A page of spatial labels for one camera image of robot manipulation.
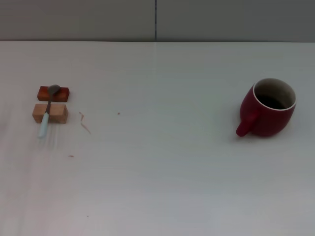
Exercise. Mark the light wooden block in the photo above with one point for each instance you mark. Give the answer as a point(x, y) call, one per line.
point(57, 113)

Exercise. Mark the red ceramic coffee cup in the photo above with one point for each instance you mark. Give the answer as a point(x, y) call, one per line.
point(268, 123)

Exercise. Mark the dark reddish wooden block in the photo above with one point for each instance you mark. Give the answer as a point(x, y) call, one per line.
point(62, 94)

